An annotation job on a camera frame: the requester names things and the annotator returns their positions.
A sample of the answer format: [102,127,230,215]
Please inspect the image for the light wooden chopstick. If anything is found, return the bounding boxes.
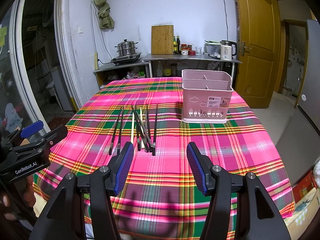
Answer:
[140,107,146,149]
[130,113,135,144]

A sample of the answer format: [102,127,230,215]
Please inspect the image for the black chopstick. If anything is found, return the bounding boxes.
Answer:
[152,105,158,156]
[131,106,153,153]
[146,105,152,152]
[108,107,123,155]
[134,106,141,151]
[117,109,124,155]

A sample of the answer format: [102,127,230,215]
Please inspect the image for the metal kitchen shelf table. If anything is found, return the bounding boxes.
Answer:
[141,54,241,80]

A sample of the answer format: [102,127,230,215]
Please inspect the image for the person's left hand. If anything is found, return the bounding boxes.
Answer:
[1,175,36,221]

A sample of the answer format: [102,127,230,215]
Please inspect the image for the pink plaid tablecloth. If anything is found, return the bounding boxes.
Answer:
[34,77,295,239]

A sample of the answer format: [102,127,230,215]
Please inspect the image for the pink plastic utensil basket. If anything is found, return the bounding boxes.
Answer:
[182,69,233,124]

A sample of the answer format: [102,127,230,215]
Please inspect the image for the yellow power strip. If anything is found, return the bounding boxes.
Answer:
[94,51,99,70]

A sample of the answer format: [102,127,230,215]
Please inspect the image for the low metal shelf stand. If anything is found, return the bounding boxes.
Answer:
[93,60,151,88]

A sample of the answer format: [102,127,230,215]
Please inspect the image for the black induction cooker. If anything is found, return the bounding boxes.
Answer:
[111,53,141,64]

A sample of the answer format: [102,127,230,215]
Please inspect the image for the stainless steel steamer pot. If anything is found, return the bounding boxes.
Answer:
[116,39,137,56]

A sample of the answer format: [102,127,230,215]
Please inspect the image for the yellow wooden door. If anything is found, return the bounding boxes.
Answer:
[235,0,280,108]

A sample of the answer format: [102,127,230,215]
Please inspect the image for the clear drinking glass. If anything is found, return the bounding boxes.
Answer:
[195,46,202,55]

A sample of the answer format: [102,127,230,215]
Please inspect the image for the red lidded jar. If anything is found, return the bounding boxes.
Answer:
[180,44,189,55]

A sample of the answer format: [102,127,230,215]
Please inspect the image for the clear plastic storage box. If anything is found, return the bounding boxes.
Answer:
[204,40,221,58]

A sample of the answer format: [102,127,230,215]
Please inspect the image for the white electric kettle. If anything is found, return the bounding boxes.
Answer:
[220,40,237,60]

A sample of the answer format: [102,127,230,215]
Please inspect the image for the green hanging cloth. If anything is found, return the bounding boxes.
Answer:
[93,0,114,29]

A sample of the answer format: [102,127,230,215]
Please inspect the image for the grey refrigerator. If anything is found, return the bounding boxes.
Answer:
[298,20,319,132]

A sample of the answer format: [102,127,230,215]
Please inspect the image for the dark oil bottle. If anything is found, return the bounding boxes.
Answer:
[176,35,181,54]

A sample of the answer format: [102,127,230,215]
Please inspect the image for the wooden cutting board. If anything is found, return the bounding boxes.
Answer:
[151,25,174,55]

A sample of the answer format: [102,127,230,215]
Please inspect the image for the black wall cable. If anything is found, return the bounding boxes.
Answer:
[219,0,230,41]

